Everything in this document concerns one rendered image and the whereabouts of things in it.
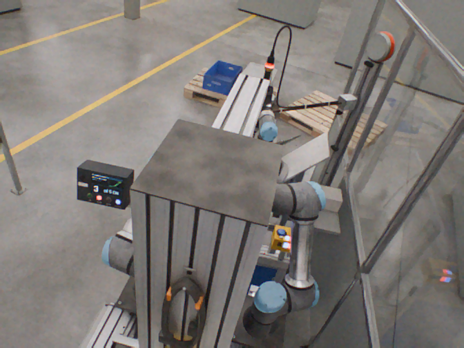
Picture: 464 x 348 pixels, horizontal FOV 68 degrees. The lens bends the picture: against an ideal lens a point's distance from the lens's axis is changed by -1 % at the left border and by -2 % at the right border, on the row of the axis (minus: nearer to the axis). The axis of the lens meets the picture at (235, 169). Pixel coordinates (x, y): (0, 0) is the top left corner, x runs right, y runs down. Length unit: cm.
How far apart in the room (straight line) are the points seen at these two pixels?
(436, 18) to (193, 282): 666
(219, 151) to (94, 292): 229
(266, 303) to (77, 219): 227
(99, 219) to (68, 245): 34
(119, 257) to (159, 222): 86
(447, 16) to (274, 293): 621
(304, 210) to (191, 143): 68
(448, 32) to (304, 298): 616
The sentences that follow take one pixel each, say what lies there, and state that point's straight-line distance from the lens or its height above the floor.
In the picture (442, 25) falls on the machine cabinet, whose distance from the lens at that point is 712.
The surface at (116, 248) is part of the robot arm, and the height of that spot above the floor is 126.
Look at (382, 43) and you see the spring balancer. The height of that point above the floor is 191.
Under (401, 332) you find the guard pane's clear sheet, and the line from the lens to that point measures 163.
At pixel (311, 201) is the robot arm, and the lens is 131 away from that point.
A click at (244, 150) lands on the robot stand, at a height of 203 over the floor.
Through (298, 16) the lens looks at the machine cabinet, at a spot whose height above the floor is 25.
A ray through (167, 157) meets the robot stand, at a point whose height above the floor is 203.
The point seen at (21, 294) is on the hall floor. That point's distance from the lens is 303.
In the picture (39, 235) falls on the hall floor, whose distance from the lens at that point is 332.
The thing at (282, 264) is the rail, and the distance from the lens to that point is 208.
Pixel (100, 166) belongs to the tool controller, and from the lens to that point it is 192.
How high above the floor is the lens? 246
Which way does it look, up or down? 39 degrees down
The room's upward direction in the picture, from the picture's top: 11 degrees clockwise
